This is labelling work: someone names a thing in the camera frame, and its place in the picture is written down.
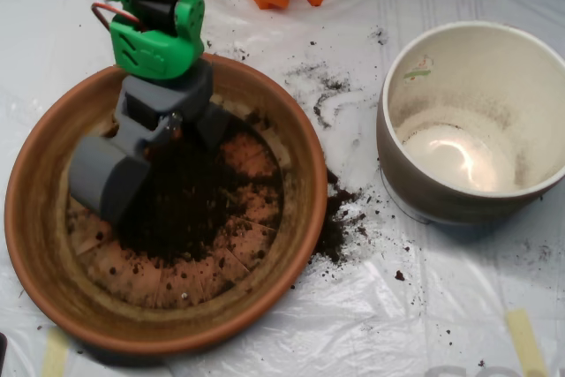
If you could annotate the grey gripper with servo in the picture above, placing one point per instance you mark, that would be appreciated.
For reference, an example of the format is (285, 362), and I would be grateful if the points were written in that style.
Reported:
(165, 92)

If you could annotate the terracotta plant saucer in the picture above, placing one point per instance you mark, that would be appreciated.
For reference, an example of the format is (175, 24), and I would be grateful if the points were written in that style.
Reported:
(44, 218)

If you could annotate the spilled dark soil pile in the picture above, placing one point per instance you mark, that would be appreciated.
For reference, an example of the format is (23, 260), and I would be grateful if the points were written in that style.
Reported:
(335, 227)

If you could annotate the white ceramic pot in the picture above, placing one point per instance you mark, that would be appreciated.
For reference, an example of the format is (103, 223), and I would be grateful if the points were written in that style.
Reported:
(410, 187)

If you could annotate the small dark maroon fragment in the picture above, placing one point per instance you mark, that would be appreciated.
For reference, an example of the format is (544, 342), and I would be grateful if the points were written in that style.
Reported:
(400, 275)

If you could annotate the beige masking tape strip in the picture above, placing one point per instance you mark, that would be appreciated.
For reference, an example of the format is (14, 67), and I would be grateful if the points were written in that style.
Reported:
(55, 355)
(525, 341)

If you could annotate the dark object at edge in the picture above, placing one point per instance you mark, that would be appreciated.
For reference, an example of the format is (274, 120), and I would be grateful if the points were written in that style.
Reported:
(2, 350)

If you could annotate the green label sticker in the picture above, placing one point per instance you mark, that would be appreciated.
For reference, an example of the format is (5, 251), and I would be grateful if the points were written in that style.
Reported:
(417, 72)

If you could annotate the white plastic cover sheet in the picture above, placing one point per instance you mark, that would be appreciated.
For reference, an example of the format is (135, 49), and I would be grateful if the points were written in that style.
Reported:
(397, 328)

